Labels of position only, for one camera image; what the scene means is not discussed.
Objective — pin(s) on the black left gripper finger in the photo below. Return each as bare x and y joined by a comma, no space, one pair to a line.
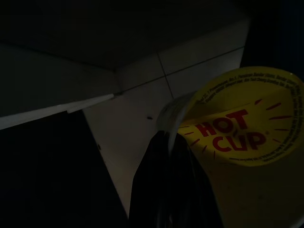
164,190

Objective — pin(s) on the yellow hot cup noodle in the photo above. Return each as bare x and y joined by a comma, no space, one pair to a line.
242,118

